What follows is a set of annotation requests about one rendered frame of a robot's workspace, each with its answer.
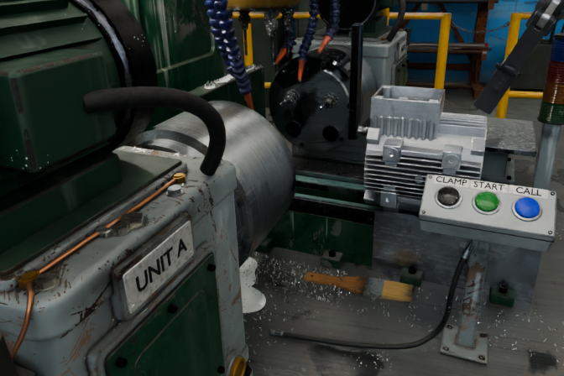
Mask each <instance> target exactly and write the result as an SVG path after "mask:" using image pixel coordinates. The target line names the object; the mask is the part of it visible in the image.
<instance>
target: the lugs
mask: <svg viewBox="0 0 564 376"><path fill-rule="evenodd" d="M380 137H381V131H380V128H368V133H367V137H366V139H367V143H368V144H377V145H379V141H380ZM485 144H486V139H485V138H472V144H471V151H470V155H477V156H484V150H485ZM377 198H378V195H377V192H376V191H365V193H364V197H363V199H364V201H365V203H368V204H374V205H376V202H377Z"/></svg>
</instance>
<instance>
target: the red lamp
mask: <svg viewBox="0 0 564 376"><path fill-rule="evenodd" d="M546 80H547V81H549V82H553V83H559V84H564V62H557V61H553V60H549V64H548V69H547V74H546Z"/></svg>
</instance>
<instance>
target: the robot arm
mask: <svg viewBox="0 0 564 376"><path fill-rule="evenodd" d="M563 17H564V0H538V3H537V4H536V5H535V11H534V12H533V13H532V14H531V16H530V18H529V19H528V21H527V22H526V24H525V26H526V30H525V32H524V33H523V34H522V36H521V37H520V39H519V41H518V42H517V44H516V45H515V47H514V48H513V49H512V51H511V52H510V54H508V55H507V56H506V60H504V61H503V63H502V64H500V63H497V64H496V66H495V67H496V68H498V69H497V70H496V71H495V72H494V74H493V75H492V77H491V78H490V80H489V81H488V83H487V85H486V86H485V87H484V88H483V90H482V92H481V93H480V95H479V96H478V98H477V100H476V101H475V103H474V104H473V105H474V106H475V107H477V108H479V109H480V110H482V111H484V112H486V113H487V114H491V112H492V111H493V110H494V109H495V107H496V106H497V105H498V103H499V101H500V100H501V98H502V97H503V96H504V94H505V92H506V91H507V90H508V89H509V87H510V86H511V84H512V83H513V81H514V80H515V78H516V77H517V75H519V76H521V75H522V74H523V71H521V70H520V69H521V67H522V66H523V64H524V63H525V62H526V61H527V59H528V58H529V57H530V55H531V53H532V52H533V51H534V49H535V47H536V46H537V45H538V44H539V43H540V41H541V39H542V38H543V37H544V36H547V35H548V34H549V33H550V32H551V31H552V29H553V28H554V26H555V25H556V23H557V22H558V21H559V20H561V19H562V18H563Z"/></svg>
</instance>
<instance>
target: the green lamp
mask: <svg viewBox="0 0 564 376"><path fill-rule="evenodd" d="M539 119H540V120H542V121H545V122H548V123H564V104H552V103H548V102H544V101H543V100H541V105H540V113H539Z"/></svg>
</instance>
